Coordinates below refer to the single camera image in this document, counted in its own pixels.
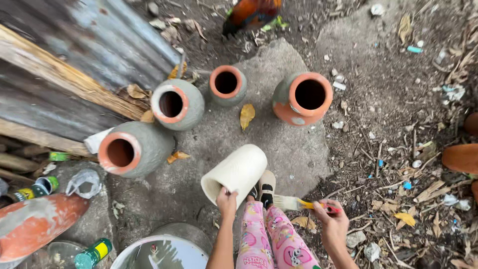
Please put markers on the terracotta pot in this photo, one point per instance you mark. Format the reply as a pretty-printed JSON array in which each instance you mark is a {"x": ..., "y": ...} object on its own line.
[
  {"x": 461, "y": 158},
  {"x": 472, "y": 124}
]

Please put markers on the yellow dry leaf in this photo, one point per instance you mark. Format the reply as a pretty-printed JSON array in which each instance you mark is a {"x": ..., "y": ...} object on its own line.
[{"x": 405, "y": 219}]

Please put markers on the rooster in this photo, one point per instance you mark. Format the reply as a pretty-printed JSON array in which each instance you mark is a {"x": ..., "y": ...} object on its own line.
[{"x": 250, "y": 15}]

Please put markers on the yellow fallen leaf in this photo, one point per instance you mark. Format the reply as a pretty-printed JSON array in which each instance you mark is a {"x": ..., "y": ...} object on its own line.
[{"x": 247, "y": 115}]

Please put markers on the clear glass bowl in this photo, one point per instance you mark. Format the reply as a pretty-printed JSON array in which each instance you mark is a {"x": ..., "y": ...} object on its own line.
[{"x": 59, "y": 256}]

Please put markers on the person's left hand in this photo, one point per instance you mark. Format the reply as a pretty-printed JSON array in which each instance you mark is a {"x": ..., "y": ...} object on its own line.
[{"x": 227, "y": 205}]

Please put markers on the white painted clay pot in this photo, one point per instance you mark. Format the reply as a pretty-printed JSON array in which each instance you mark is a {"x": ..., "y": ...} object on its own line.
[{"x": 239, "y": 172}]

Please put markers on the crumpled clear plastic bag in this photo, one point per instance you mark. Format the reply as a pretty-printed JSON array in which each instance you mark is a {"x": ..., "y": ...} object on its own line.
[{"x": 84, "y": 183}]

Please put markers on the half-coated orange clay pot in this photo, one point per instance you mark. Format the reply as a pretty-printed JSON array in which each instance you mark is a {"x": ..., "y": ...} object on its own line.
[{"x": 285, "y": 108}]

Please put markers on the large grey cement-coated clay pot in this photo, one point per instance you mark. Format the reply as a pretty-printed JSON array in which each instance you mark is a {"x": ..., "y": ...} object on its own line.
[{"x": 142, "y": 147}]

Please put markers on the person's right hand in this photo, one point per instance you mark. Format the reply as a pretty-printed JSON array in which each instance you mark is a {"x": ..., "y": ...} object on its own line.
[{"x": 334, "y": 224}]

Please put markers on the person's left fingers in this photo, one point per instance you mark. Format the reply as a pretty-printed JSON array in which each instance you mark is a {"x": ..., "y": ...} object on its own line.
[{"x": 225, "y": 192}]

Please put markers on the open green tin can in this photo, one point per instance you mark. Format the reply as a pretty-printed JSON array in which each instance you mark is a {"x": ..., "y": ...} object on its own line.
[{"x": 39, "y": 188}]

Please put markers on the person's right fingers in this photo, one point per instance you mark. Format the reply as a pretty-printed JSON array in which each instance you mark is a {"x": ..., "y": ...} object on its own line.
[{"x": 319, "y": 210}]

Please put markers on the black and white slipper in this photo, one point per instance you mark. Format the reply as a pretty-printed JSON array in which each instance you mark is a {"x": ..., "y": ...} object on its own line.
[
  {"x": 267, "y": 186},
  {"x": 254, "y": 192}
]

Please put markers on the orange dry leaf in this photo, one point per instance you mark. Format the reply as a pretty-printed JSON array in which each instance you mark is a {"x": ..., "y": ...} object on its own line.
[{"x": 177, "y": 156}]

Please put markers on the white pipe piece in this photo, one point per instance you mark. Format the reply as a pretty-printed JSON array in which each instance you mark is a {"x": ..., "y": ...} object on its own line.
[{"x": 95, "y": 140}]

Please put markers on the wooden plank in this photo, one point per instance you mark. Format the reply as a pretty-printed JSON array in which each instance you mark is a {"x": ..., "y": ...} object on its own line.
[{"x": 63, "y": 76}]

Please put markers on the green spray can yellow label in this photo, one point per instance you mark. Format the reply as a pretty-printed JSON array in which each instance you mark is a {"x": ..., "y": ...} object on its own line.
[{"x": 93, "y": 254}]

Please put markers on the small grey cement-coated clay pot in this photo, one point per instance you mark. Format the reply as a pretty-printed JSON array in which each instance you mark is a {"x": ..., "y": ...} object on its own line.
[{"x": 241, "y": 87}]

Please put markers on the big orange clay jar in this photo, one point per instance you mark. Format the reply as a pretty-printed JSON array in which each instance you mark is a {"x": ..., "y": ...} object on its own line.
[{"x": 33, "y": 224}]

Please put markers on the pink patterned pyjama trousers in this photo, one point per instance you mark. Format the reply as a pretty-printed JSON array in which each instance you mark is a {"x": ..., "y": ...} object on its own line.
[{"x": 278, "y": 239}]

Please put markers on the white plastic bucket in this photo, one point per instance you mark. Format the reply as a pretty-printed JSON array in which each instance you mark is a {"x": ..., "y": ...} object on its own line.
[{"x": 160, "y": 252}]

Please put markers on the corrugated metal sheet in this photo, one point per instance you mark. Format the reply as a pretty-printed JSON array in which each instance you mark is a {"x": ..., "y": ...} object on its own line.
[{"x": 108, "y": 37}]

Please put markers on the grey clay pot white rim inside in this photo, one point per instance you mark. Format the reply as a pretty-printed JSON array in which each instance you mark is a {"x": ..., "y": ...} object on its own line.
[{"x": 190, "y": 106}]

